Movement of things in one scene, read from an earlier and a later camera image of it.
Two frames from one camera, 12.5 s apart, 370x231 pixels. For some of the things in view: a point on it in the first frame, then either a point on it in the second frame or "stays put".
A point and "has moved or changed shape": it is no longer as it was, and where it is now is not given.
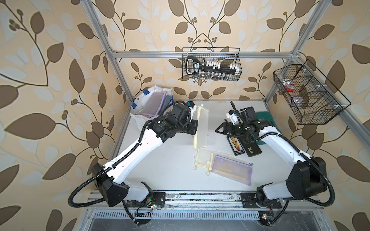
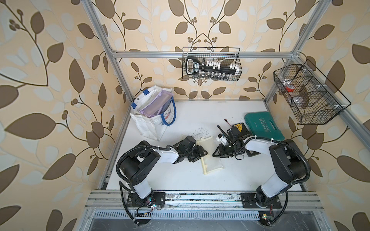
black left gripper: (193, 124) → (200, 154)
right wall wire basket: (313, 99) stays put
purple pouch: (153, 103) has moved or changed shape
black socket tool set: (210, 69) stays put
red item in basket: (290, 88) stays put
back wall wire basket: (225, 66) stays put
